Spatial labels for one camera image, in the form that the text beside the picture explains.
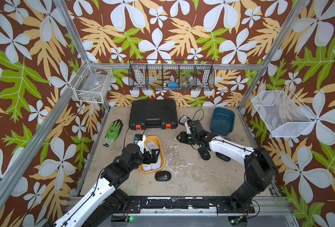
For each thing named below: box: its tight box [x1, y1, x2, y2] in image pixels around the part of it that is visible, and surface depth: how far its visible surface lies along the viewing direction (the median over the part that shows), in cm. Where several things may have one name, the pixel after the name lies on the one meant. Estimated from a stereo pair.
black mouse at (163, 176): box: [154, 170, 172, 182], surface depth 84 cm
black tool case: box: [128, 99, 178, 131], surface depth 109 cm
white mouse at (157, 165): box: [151, 155, 161, 171], surface depth 87 cm
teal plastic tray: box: [210, 106, 236, 137], surface depth 113 cm
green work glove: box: [103, 119, 124, 148], surface depth 105 cm
